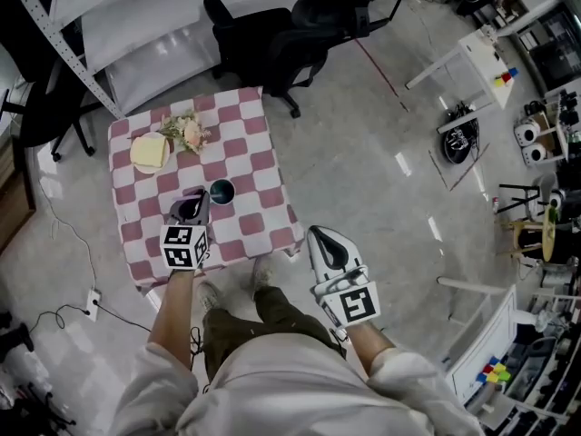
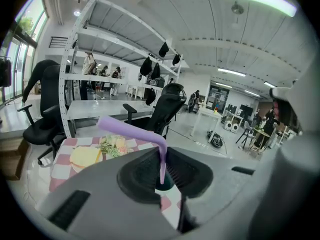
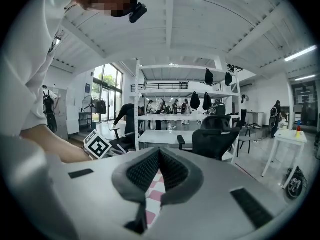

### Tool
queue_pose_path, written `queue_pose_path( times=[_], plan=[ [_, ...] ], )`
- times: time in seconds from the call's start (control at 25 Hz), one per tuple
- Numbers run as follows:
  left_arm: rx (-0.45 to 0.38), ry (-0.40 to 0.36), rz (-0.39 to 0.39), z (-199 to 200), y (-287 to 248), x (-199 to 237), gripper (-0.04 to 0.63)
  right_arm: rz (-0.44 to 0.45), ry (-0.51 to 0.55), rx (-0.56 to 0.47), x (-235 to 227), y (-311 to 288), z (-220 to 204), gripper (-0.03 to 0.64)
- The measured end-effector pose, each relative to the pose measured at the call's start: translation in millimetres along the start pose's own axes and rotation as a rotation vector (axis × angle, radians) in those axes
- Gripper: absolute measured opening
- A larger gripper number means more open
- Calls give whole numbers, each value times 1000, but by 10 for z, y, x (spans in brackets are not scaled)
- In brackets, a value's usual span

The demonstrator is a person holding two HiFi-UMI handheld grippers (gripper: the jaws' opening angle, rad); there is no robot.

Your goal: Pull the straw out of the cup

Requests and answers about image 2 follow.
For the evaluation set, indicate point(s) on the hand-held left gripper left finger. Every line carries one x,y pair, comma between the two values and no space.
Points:
100,196

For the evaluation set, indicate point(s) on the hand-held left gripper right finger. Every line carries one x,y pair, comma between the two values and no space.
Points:
220,181

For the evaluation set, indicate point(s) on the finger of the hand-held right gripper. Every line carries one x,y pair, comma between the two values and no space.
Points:
307,104
287,184

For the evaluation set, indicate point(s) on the purple bendy straw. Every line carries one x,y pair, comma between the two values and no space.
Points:
130,131

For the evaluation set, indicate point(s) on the black round device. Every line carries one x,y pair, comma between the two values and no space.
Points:
215,140

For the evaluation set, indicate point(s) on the yellow bread slice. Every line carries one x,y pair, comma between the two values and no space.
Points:
85,156

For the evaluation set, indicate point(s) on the red white checkered tablecloth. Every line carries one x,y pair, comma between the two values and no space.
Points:
61,171

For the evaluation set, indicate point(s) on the flower bouquet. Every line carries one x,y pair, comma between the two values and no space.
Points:
115,145

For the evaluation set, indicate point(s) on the white speaker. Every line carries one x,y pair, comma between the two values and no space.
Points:
234,128
227,126

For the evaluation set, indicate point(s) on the wooden round table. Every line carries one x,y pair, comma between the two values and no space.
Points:
260,132

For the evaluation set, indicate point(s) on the grey shell chair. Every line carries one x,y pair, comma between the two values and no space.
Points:
246,129

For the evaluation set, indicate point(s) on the black monitor screen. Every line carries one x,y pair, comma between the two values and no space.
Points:
246,109

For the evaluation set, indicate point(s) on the white square table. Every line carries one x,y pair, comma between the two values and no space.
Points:
207,112

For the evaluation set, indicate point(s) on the coloured blocks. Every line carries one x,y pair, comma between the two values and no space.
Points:
216,109

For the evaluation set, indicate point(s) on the black office chair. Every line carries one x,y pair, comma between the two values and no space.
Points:
47,124
165,109

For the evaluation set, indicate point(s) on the white metal shelf rack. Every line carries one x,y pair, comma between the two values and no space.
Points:
100,106

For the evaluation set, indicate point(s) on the wooden cabinet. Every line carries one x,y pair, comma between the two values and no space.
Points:
12,159

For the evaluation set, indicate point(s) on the black hanging cap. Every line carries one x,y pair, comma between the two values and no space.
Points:
145,66
155,71
176,59
163,49
150,97

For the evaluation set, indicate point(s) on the round ceiling fixture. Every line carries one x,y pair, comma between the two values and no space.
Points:
237,8

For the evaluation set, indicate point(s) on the black jacket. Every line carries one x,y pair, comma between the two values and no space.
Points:
41,76

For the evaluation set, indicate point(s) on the dark clothes on rack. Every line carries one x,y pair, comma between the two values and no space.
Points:
5,72

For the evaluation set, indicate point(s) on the green plant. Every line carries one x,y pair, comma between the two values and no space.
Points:
26,25

